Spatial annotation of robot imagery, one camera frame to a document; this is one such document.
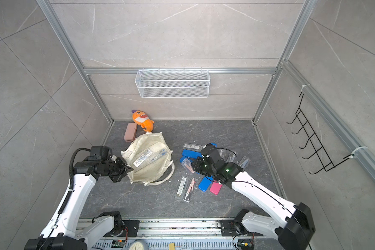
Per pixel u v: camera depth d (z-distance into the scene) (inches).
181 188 33.4
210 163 22.4
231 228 28.7
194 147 40.7
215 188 33.8
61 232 15.0
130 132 43.7
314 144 26.5
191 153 39.8
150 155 38.6
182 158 38.5
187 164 31.4
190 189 33.6
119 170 26.3
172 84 39.7
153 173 35.5
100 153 23.3
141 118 43.6
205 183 34.6
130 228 28.9
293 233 14.4
